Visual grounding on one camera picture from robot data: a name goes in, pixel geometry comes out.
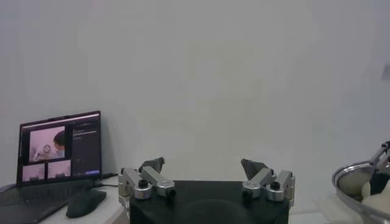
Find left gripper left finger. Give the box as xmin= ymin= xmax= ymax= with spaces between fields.
xmin=118 ymin=156 xmax=177 ymax=201

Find dark grey open laptop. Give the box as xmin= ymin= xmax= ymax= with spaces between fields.
xmin=0 ymin=110 xmax=103 ymax=224

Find white steamed baozi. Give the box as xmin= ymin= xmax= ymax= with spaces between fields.
xmin=337 ymin=172 xmax=372 ymax=197
xmin=361 ymin=180 xmax=390 ymax=214

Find white rounded side table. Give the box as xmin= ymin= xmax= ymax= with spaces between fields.
xmin=0 ymin=175 xmax=130 ymax=224

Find black computer mouse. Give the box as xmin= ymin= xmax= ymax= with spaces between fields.
xmin=65 ymin=189 xmax=107 ymax=219

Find stainless steel steamer basket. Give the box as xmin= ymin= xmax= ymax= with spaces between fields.
xmin=316 ymin=161 xmax=390 ymax=224

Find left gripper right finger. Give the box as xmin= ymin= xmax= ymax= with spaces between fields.
xmin=240 ymin=158 xmax=296 ymax=203

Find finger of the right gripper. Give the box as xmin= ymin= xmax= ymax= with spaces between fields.
xmin=369 ymin=140 xmax=390 ymax=196

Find black laptop cable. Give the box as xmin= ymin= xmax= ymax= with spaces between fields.
xmin=100 ymin=172 xmax=120 ymax=187

